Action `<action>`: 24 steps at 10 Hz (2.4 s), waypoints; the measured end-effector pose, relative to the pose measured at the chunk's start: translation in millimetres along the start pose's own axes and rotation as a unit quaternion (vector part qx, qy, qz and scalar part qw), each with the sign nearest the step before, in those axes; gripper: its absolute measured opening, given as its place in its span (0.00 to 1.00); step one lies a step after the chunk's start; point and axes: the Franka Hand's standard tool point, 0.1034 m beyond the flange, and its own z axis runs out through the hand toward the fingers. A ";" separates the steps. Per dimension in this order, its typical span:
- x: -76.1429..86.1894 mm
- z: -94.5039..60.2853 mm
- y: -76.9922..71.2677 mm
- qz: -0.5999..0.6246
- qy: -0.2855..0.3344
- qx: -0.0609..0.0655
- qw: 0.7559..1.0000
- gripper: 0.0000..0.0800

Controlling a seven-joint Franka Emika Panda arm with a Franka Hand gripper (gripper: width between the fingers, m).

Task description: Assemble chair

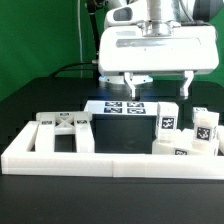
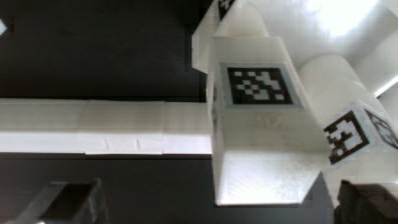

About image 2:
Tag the white chair seat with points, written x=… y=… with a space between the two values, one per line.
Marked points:
x=297 y=29

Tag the white chair leg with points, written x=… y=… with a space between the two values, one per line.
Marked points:
x=359 y=130
x=266 y=137

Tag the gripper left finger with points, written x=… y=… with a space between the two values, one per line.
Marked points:
x=67 y=204

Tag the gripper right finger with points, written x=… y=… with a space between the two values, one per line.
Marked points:
x=368 y=204

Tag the white U-shaped fence frame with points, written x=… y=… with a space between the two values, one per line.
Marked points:
x=103 y=127

